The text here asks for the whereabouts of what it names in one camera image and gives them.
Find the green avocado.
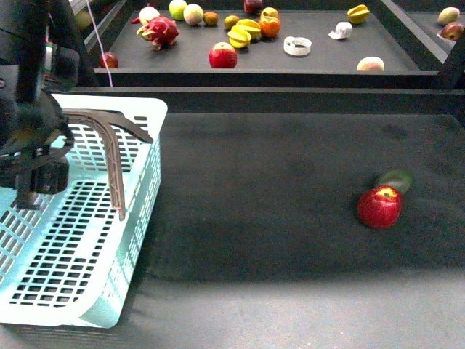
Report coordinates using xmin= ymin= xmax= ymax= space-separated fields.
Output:
xmin=374 ymin=169 xmax=413 ymax=195

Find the yellow star fruit front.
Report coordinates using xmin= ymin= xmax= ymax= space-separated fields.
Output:
xmin=227 ymin=25 xmax=251 ymax=49

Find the yellow star fruit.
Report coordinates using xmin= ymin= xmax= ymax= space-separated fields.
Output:
xmin=227 ymin=25 xmax=251 ymax=49
xmin=347 ymin=4 xmax=371 ymax=25
xmin=236 ymin=18 xmax=262 ymax=39

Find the red apple near mango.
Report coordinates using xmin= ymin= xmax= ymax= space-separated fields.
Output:
xmin=357 ymin=185 xmax=403 ymax=230

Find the small yellow-brown fruit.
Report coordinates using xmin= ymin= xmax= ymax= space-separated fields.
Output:
xmin=224 ymin=15 xmax=240 ymax=30

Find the pale peach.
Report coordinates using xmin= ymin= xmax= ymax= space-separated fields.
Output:
xmin=357 ymin=56 xmax=385 ymax=71

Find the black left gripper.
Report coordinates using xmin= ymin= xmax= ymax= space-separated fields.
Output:
xmin=1 ymin=92 xmax=153 ymax=221

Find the black back display tray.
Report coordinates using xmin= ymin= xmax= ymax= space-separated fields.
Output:
xmin=94 ymin=1 xmax=447 ymax=89

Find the yellow star fruit back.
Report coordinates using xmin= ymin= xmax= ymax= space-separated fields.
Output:
xmin=236 ymin=18 xmax=262 ymax=39

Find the pale green mango far right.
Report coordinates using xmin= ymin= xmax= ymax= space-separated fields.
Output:
xmin=437 ymin=7 xmax=461 ymax=26

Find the light blue plastic basket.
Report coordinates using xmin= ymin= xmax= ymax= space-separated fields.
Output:
xmin=1 ymin=95 xmax=168 ymax=328

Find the white cable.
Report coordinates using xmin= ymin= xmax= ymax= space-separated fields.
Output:
xmin=84 ymin=0 xmax=114 ymax=88

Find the yellow-red small apple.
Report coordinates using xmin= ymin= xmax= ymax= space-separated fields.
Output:
xmin=260 ymin=7 xmax=280 ymax=19

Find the dark purple passion fruit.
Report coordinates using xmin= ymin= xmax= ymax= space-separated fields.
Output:
xmin=243 ymin=0 xmax=264 ymax=14

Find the red mango behind post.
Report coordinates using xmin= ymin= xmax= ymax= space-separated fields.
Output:
xmin=439 ymin=22 xmax=464 ymax=41

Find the yellow star fruit right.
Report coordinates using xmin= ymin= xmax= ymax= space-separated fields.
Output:
xmin=347 ymin=4 xmax=371 ymax=25

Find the green apple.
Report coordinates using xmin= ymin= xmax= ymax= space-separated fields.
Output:
xmin=169 ymin=0 xmax=187 ymax=21

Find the orange tangerine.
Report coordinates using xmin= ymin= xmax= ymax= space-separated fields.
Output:
xmin=259 ymin=16 xmax=281 ymax=38

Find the white round fruit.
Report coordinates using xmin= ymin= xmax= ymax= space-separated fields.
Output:
xmin=139 ymin=6 xmax=160 ymax=25

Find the red apple on back tray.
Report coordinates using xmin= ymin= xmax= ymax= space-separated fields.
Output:
xmin=209 ymin=41 xmax=238 ymax=68

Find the small dark red plum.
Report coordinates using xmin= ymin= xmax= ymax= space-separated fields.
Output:
xmin=99 ymin=52 xmax=119 ymax=69

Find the brown kiwi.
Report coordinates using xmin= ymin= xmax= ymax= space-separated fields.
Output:
xmin=203 ymin=12 xmax=219 ymax=26

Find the pink dragon fruit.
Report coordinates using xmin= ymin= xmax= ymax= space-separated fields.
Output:
xmin=136 ymin=16 xmax=179 ymax=51

